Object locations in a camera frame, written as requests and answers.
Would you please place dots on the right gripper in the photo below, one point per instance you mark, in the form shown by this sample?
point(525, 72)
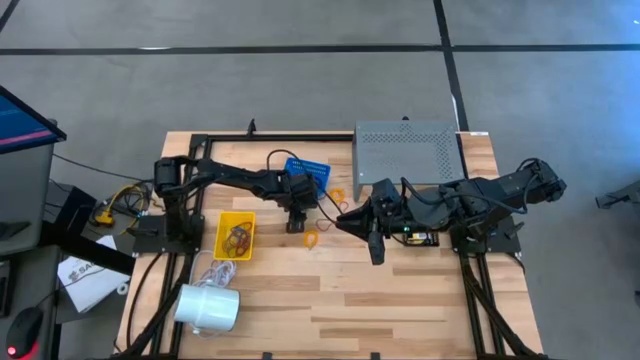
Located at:
point(392, 210)

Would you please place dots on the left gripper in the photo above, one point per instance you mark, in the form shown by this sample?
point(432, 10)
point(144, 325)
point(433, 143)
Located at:
point(295, 192)

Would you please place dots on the blue plastic basket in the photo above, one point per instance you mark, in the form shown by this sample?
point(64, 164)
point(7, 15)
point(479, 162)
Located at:
point(320, 170)

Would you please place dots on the red rubber band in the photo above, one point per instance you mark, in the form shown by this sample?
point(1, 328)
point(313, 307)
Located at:
point(320, 229)
point(227, 245)
point(246, 250)
point(237, 247)

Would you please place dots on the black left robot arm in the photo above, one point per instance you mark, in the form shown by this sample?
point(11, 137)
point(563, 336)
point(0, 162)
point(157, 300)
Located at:
point(225, 175)

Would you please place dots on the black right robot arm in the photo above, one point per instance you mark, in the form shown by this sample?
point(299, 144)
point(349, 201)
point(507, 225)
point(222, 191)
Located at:
point(500, 187)

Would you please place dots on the black desk leg bar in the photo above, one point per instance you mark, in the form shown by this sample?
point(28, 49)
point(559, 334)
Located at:
point(90, 252)

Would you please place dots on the grey desk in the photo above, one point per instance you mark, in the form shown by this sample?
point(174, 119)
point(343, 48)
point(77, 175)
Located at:
point(25, 190)

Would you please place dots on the black plastic basket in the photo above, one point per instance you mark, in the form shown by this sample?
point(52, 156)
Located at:
point(436, 244)

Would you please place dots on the grey perforated metal shelf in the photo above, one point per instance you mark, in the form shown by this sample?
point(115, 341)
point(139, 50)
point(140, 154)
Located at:
point(407, 150)

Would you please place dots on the yellow plastic basket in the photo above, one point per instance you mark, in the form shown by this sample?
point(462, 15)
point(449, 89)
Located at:
point(218, 250)

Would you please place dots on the white sticker label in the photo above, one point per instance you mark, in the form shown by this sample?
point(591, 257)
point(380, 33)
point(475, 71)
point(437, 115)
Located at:
point(479, 133)

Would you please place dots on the black power box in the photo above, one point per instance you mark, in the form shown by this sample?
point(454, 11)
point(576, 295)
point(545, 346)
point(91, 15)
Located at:
point(75, 205)

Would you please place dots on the white printed paper sheet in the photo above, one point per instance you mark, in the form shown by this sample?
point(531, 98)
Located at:
point(90, 285)

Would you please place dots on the grey chair leg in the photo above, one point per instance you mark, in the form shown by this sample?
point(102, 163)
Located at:
point(620, 195)

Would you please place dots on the computer monitor blue screen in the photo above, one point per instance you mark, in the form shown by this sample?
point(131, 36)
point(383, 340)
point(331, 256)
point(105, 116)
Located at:
point(20, 125)

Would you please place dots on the black computer mouse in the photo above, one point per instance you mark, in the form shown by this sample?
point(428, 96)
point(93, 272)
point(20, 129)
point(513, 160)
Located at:
point(22, 330)

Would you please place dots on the black keyboard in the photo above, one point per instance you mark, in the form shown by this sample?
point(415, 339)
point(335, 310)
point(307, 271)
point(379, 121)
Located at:
point(4, 290)

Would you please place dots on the black aluminium table frame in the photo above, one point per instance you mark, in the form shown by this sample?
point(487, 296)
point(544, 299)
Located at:
point(240, 137)

